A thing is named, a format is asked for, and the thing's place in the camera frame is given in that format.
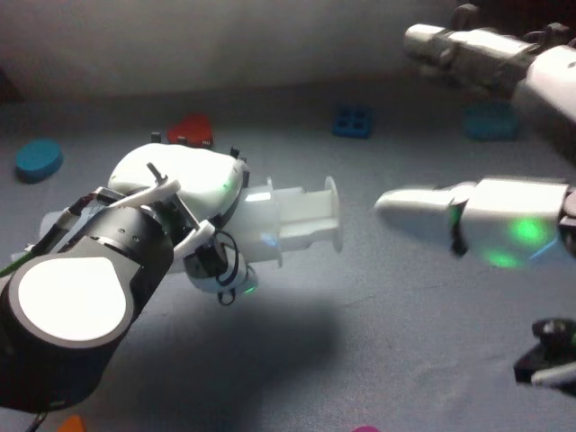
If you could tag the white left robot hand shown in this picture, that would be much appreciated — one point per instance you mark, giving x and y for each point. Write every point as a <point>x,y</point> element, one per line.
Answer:
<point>180,166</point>

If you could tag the green cube block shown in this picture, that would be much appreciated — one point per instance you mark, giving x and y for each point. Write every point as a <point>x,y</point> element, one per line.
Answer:
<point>490,123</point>

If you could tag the pink round disc block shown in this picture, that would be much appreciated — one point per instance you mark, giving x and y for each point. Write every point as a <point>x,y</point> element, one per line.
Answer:
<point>366,429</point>

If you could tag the orange triangle block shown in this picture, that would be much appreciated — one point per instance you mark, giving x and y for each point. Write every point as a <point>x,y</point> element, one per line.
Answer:
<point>72,425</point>

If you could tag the large translucent plastic syringe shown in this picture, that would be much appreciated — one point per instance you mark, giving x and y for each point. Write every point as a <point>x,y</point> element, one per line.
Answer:
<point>297,216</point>

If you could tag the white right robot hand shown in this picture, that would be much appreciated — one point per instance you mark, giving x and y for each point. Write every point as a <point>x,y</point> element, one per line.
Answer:
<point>508,211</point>

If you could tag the red heart block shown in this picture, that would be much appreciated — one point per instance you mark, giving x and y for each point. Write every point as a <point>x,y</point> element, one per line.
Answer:
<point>191,128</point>

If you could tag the blue four-hole square block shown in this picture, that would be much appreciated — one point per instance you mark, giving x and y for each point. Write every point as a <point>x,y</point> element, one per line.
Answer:
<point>353,123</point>

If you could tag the grey table cloth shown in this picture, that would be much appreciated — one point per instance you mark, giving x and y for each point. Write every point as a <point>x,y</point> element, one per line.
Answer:
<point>360,337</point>

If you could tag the blue round disc block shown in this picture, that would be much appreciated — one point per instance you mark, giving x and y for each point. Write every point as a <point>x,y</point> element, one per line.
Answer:
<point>38,159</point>

